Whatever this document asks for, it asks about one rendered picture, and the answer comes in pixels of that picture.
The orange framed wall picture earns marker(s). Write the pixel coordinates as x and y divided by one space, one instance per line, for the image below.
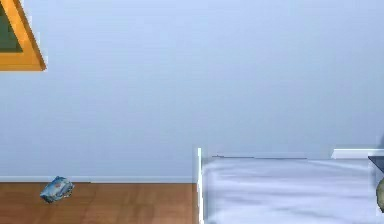
23 56

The olive green round object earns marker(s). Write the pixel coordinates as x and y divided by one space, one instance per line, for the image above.
380 196

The white bed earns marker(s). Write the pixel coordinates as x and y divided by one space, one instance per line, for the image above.
286 190

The crumpled blue cloth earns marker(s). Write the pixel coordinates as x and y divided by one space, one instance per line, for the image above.
56 190

